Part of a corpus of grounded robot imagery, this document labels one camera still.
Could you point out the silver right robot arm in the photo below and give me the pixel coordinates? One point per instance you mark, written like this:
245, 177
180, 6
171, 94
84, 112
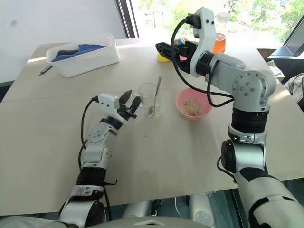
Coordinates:
251, 95

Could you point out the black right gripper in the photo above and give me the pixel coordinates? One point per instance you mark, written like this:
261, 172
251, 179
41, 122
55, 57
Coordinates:
187, 51

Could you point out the grey robot torso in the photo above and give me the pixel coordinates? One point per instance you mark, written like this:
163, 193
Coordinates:
118, 222

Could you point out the pink plastic bowl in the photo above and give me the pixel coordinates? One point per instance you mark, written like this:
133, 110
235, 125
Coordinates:
183, 114

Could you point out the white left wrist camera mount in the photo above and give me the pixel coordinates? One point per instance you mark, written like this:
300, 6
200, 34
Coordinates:
108, 101

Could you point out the beige grainy food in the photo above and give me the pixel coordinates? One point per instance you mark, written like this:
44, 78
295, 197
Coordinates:
192, 108

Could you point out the black object in bin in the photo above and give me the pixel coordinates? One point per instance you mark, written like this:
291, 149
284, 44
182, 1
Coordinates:
67, 52

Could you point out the dark grey laptop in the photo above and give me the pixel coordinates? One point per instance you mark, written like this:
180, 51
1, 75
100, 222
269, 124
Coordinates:
289, 45

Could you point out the grey crumpled fabric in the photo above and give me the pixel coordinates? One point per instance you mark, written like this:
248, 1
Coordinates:
295, 90

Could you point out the clear glass jar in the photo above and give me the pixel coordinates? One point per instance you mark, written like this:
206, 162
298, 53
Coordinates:
145, 95

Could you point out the orange translucent cup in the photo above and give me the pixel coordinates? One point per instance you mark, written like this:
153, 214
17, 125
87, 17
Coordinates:
219, 44

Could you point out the white plastic bin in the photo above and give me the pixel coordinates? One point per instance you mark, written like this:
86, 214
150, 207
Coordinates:
95, 61

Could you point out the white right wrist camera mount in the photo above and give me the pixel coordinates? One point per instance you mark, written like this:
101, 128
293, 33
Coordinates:
206, 35

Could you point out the clear bottle with white cap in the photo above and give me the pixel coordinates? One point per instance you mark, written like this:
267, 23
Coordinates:
222, 20

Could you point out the metal spoon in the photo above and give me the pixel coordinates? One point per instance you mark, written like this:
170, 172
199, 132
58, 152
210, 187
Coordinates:
157, 88

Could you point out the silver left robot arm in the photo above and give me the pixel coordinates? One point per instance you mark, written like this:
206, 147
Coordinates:
95, 147

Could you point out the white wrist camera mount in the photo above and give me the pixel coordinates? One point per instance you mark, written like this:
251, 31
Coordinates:
206, 35
108, 101

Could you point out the black window frame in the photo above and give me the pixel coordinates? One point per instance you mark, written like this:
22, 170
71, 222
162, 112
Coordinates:
129, 16

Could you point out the blue cloth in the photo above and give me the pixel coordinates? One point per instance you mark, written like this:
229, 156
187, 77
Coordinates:
88, 48

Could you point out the silver robot leg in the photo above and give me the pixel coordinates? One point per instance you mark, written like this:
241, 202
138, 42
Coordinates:
140, 209
202, 209

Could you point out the yellow sponge block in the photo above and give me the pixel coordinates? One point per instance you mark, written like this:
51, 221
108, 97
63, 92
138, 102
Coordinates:
162, 59

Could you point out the dark pen-like tool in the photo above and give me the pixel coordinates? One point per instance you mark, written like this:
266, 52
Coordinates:
45, 70

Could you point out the small pink object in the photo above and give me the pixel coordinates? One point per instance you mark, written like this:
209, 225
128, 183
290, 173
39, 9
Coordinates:
183, 58

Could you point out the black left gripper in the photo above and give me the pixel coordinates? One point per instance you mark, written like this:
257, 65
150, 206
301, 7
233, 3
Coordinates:
126, 111

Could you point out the printed paper packet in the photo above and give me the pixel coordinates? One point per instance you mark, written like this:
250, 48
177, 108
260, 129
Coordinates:
276, 71

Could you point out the small blue white object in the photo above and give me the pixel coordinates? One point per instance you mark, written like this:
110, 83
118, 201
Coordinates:
181, 41

